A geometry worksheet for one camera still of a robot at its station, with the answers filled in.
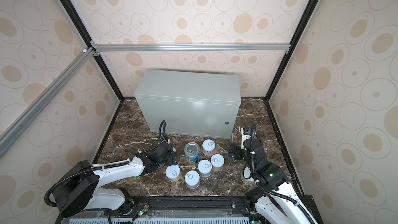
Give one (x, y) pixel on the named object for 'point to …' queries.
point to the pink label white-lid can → (192, 179)
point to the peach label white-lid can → (217, 161)
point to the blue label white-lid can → (204, 167)
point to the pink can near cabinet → (208, 146)
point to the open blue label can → (192, 152)
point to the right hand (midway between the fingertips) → (238, 141)
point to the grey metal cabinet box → (199, 103)
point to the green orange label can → (246, 177)
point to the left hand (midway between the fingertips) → (175, 153)
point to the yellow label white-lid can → (173, 172)
